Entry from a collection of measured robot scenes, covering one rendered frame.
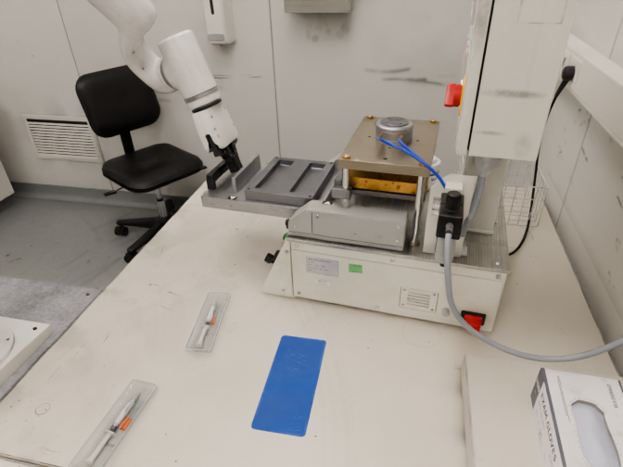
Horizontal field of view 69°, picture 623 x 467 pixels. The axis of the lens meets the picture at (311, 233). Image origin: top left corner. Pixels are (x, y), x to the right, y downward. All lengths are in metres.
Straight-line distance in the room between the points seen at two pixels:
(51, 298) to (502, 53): 1.11
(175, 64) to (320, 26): 1.43
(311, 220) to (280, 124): 1.69
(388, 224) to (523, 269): 0.48
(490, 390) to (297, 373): 0.36
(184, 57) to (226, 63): 1.54
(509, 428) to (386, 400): 0.21
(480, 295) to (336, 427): 0.39
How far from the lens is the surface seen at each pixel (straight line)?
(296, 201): 1.02
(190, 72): 1.09
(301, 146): 2.62
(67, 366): 1.09
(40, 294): 1.32
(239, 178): 1.10
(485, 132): 0.82
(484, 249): 0.99
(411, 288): 0.99
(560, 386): 0.85
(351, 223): 0.93
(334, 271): 1.00
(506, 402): 0.89
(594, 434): 0.82
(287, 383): 0.93
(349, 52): 2.43
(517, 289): 1.21
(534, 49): 0.79
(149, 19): 1.04
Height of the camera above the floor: 1.47
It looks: 33 degrees down
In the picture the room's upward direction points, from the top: 2 degrees counter-clockwise
